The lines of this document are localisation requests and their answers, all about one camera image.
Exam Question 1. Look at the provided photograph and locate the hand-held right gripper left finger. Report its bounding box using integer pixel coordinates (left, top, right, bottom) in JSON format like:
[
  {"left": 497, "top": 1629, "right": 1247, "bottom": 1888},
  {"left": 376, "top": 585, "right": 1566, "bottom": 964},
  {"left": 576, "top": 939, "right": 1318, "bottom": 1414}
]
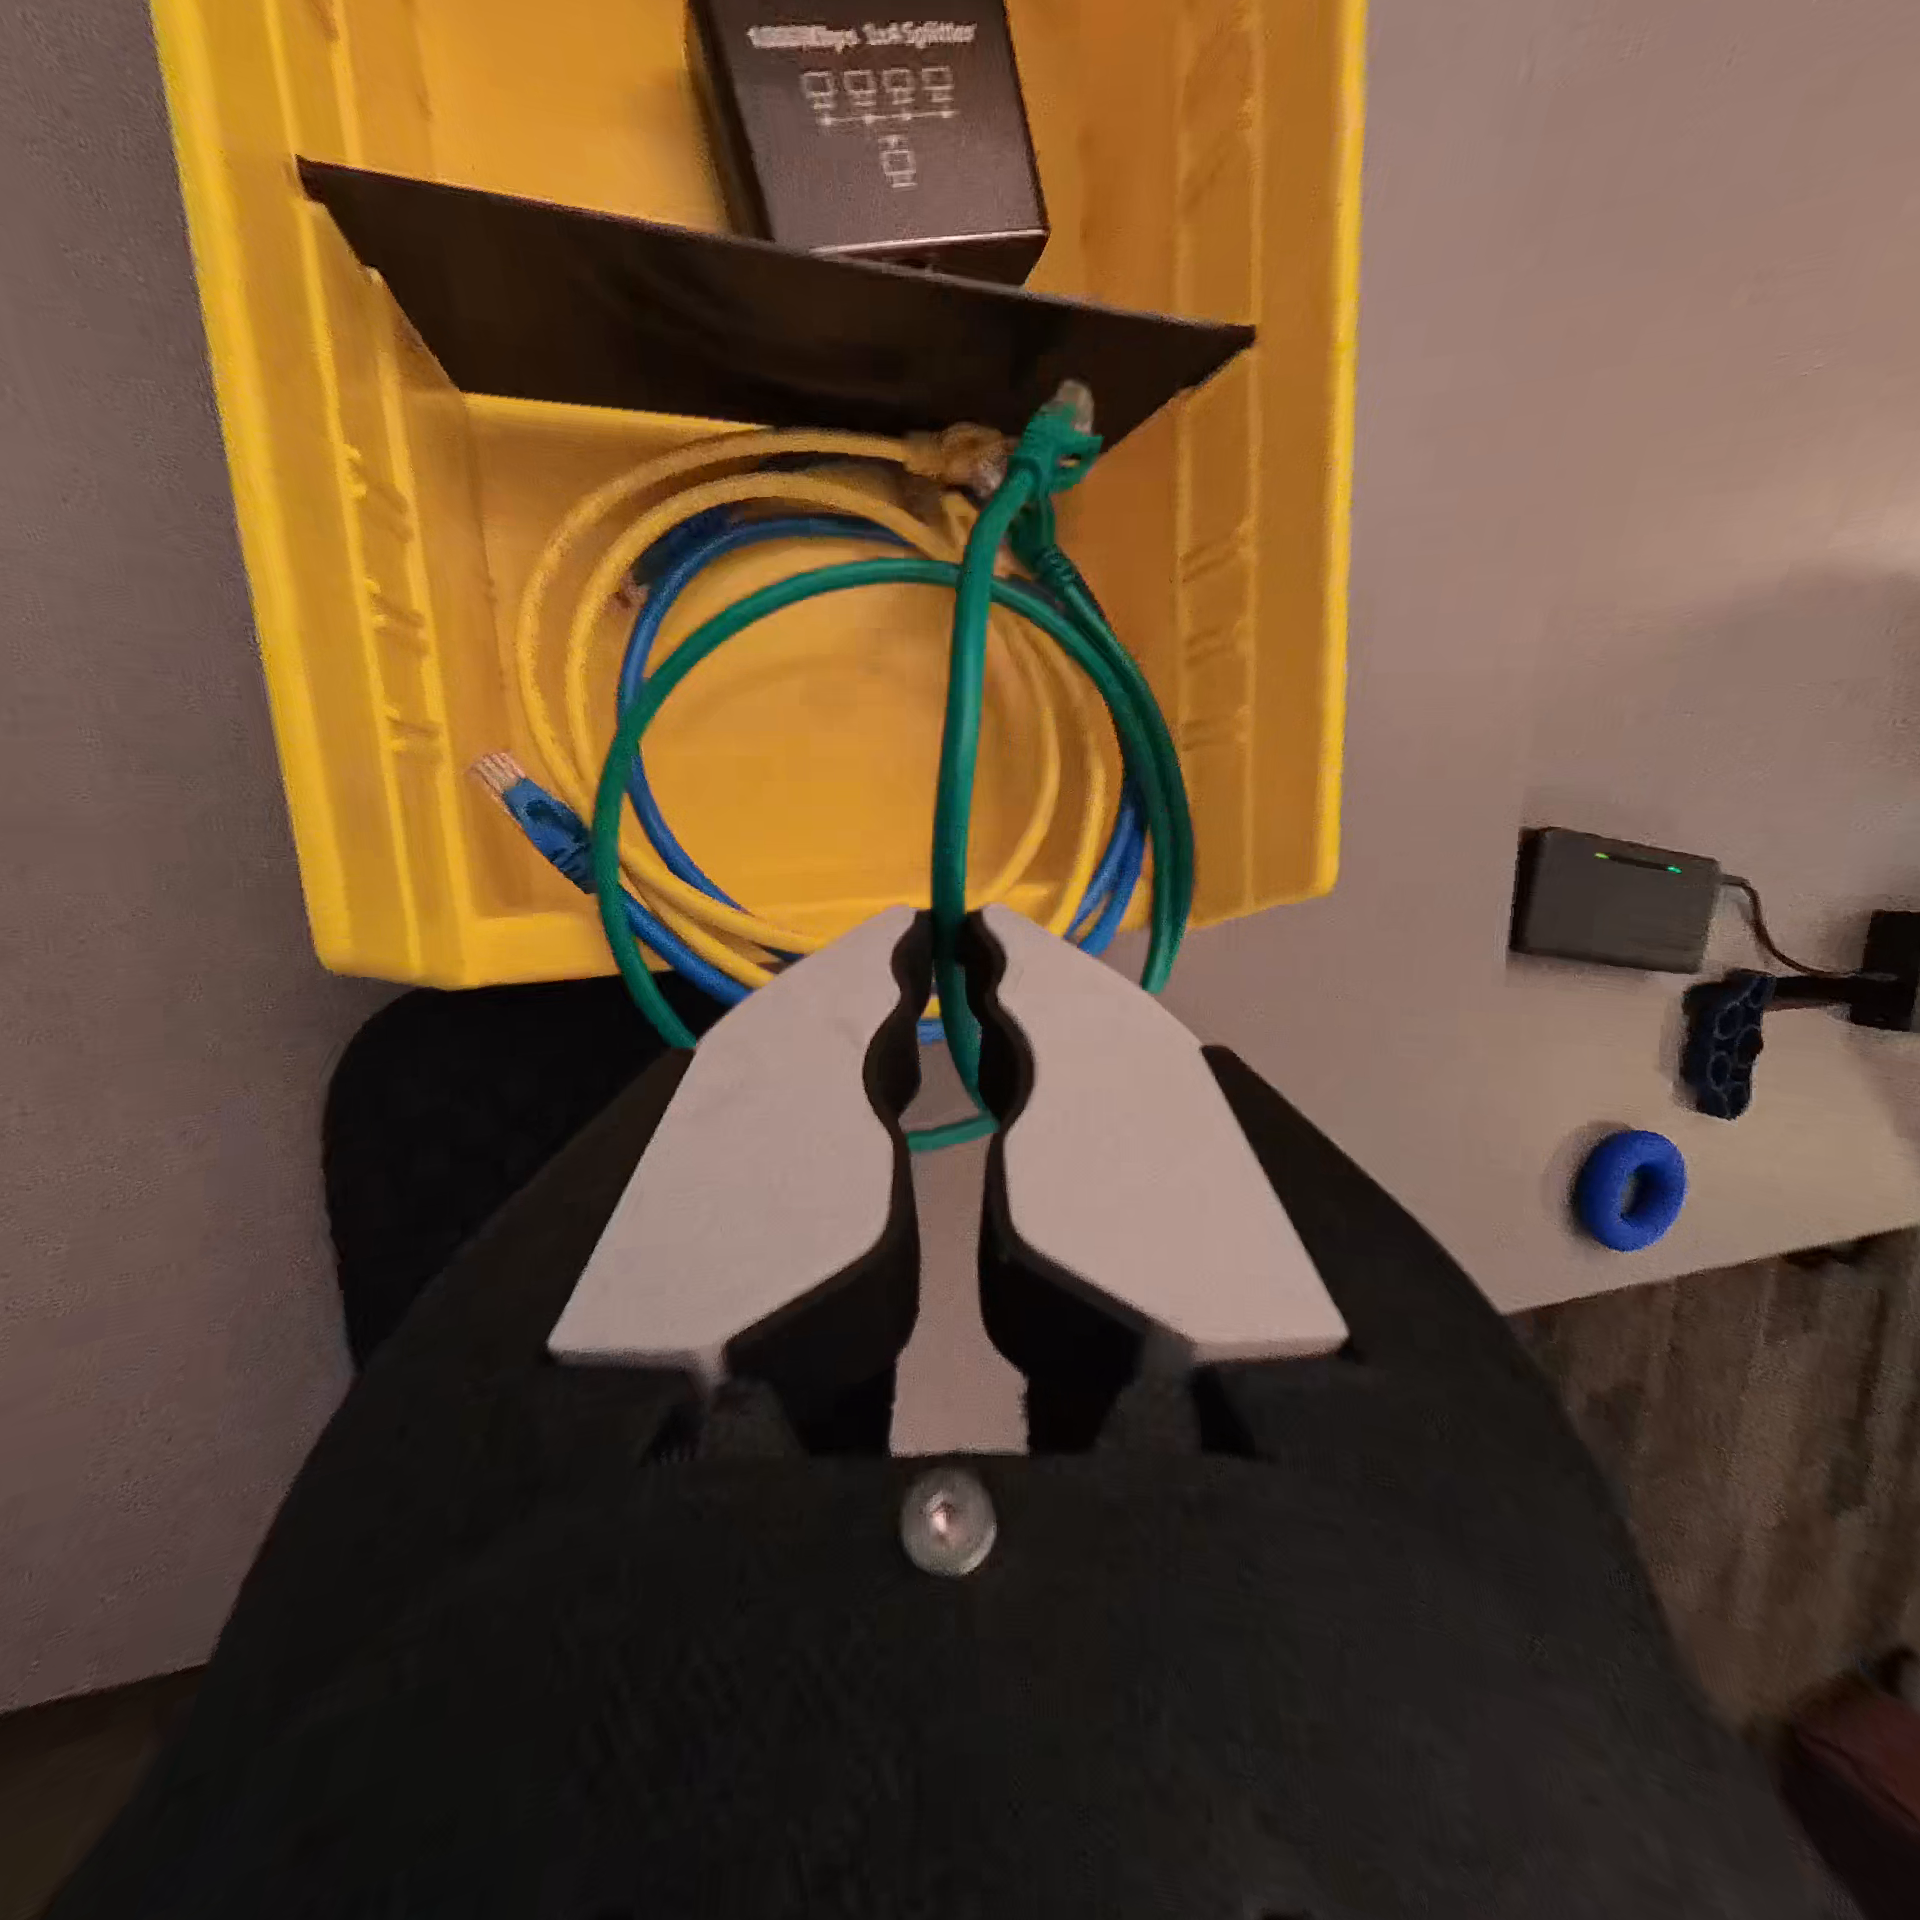
[{"left": 547, "top": 905, "right": 921, "bottom": 1459}]

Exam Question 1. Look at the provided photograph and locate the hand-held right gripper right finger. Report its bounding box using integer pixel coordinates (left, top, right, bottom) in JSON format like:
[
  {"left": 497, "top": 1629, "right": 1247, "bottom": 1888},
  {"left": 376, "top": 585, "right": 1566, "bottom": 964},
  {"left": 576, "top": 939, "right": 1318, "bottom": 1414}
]
[{"left": 960, "top": 905, "right": 1350, "bottom": 1455}]

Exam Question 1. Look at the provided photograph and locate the green ethernet cable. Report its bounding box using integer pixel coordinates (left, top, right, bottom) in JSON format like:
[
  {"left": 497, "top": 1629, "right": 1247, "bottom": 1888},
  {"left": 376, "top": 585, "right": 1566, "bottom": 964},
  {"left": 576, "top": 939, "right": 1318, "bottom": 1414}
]
[{"left": 593, "top": 379, "right": 1198, "bottom": 1155}]

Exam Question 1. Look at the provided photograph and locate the yellow plastic bin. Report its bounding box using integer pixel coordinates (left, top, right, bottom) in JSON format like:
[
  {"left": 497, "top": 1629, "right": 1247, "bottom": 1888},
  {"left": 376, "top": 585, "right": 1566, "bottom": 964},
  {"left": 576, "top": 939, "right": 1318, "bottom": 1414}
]
[{"left": 150, "top": 0, "right": 1370, "bottom": 993}]

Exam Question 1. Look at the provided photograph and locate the yellow ethernet cable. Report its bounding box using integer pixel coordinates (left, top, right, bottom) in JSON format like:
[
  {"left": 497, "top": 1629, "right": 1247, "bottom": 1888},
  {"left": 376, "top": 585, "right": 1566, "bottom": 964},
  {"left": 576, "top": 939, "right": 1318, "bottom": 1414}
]
[{"left": 514, "top": 422, "right": 1129, "bottom": 963}]

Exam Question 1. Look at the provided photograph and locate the black ethernet splitter box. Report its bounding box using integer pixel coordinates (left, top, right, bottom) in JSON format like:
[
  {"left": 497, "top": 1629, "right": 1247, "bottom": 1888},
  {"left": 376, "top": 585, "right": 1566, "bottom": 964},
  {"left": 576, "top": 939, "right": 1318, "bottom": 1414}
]
[{"left": 685, "top": 0, "right": 1052, "bottom": 284}]

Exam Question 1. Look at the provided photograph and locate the grey power box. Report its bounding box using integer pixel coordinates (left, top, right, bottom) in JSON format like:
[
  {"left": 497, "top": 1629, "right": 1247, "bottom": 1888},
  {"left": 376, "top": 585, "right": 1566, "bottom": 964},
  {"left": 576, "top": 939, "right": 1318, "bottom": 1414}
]
[{"left": 1507, "top": 825, "right": 1722, "bottom": 979}]

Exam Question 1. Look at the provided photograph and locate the blue perforated plastic block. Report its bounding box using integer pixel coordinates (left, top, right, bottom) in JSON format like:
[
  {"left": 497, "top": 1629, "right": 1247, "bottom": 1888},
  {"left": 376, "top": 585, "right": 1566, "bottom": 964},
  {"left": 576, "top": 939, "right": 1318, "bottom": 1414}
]
[{"left": 1676, "top": 971, "right": 1781, "bottom": 1122}]

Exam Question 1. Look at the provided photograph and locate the small black block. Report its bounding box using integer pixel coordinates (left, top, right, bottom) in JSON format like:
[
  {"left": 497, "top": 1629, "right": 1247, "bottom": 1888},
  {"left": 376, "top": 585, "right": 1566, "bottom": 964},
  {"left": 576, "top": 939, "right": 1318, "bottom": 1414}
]
[{"left": 1861, "top": 907, "right": 1920, "bottom": 1035}]

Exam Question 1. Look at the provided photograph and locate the black bin divider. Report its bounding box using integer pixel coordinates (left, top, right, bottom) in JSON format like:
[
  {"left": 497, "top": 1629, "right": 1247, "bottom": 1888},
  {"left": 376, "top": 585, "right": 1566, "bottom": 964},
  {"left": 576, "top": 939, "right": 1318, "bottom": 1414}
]
[{"left": 295, "top": 157, "right": 1261, "bottom": 438}]

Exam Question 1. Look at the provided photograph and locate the dark red object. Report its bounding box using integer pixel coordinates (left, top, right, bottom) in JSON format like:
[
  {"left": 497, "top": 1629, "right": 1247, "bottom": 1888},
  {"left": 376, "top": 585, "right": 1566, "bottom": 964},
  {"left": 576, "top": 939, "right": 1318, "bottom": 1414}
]
[{"left": 1783, "top": 1657, "right": 1920, "bottom": 1920}]

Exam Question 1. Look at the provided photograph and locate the blue ethernet cable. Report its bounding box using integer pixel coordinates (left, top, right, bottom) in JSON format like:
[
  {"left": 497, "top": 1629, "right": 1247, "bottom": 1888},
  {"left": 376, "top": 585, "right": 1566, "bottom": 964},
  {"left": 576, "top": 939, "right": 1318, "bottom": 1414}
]
[{"left": 468, "top": 511, "right": 1159, "bottom": 1044}]

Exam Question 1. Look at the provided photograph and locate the blue ring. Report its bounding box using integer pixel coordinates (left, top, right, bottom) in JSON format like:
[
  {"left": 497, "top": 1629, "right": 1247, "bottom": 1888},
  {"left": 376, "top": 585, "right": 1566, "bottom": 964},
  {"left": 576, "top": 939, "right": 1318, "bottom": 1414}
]
[{"left": 1570, "top": 1128, "right": 1692, "bottom": 1252}]

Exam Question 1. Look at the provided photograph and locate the dark thin cable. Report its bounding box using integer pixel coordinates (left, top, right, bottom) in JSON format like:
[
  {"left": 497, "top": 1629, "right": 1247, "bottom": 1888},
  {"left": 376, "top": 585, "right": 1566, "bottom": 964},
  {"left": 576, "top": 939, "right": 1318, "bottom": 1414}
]
[{"left": 1710, "top": 876, "right": 1878, "bottom": 997}]

